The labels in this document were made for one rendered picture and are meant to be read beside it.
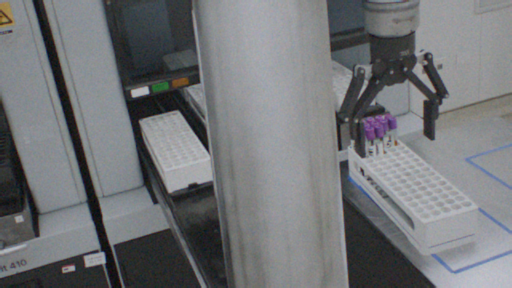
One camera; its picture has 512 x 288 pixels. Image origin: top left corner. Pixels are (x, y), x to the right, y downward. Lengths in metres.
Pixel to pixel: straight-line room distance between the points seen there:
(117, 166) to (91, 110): 0.15
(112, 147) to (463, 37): 2.11
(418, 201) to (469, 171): 0.23
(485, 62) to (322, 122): 2.87
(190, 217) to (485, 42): 2.30
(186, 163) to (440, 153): 0.52
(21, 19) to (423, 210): 0.85
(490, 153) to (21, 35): 0.97
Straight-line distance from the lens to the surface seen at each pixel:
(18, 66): 1.38
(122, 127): 1.44
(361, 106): 1.08
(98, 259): 1.48
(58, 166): 1.46
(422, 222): 1.02
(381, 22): 1.03
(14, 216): 1.41
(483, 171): 1.28
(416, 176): 1.14
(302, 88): 0.45
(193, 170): 1.30
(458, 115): 3.33
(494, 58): 3.35
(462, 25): 3.17
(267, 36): 0.44
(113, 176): 1.49
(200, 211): 1.25
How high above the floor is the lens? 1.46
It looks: 26 degrees down
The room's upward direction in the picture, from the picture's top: 8 degrees counter-clockwise
